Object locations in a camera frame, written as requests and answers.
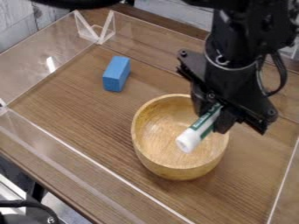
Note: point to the light wooden bowl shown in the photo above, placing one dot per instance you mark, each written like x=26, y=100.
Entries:
x=167, y=146

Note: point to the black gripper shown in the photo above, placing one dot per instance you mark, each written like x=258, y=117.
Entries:
x=230, y=86

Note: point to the blue rectangular block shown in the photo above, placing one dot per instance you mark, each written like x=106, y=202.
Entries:
x=116, y=74

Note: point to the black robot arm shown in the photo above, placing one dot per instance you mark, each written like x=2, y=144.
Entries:
x=250, y=30

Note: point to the black equipment with cable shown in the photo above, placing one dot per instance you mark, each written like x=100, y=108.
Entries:
x=30, y=213

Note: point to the green expo marker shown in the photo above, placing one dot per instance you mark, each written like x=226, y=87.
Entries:
x=198, y=129

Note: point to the clear acrylic tray wall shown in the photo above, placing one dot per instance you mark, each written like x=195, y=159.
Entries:
x=66, y=128

